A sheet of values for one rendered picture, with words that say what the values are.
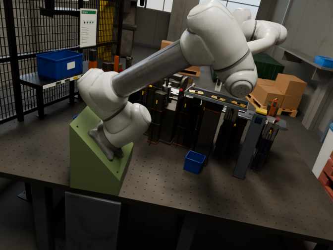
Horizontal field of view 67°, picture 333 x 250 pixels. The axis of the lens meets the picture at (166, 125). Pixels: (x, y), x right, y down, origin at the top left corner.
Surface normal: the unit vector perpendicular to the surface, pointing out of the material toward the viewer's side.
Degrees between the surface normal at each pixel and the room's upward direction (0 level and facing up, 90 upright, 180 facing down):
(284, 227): 0
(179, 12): 90
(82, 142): 90
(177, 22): 90
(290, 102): 90
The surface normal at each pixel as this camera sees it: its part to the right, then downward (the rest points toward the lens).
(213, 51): -0.39, 0.68
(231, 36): 0.32, 0.24
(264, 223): 0.16, -0.88
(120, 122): 0.03, 0.40
